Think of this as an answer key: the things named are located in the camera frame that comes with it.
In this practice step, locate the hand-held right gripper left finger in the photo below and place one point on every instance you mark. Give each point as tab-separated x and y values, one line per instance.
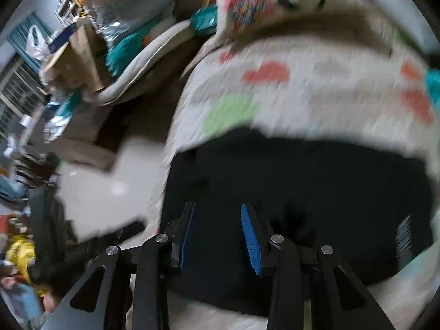
185	233

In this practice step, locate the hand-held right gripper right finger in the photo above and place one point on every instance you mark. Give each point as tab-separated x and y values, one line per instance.
250	237

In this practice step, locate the black pants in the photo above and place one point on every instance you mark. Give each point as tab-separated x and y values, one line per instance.
309	192

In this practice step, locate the black chair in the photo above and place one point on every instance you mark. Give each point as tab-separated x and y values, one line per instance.
44	223

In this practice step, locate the white patterned bed blanket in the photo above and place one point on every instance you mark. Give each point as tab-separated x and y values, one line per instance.
309	89

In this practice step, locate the yellow cloth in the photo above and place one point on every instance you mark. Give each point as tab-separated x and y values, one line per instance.
22	257

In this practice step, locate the cream cushion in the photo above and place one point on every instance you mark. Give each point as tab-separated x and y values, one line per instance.
144	65

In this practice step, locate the brown cardboard box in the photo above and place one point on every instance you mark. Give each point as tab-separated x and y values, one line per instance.
74	58

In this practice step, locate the teal packet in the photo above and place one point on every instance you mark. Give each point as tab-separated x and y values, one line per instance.
205	20

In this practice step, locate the silver foil bag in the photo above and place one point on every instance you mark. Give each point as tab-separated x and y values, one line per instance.
127	10

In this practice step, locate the white plastic bag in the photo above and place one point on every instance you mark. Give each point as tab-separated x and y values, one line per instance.
36	43

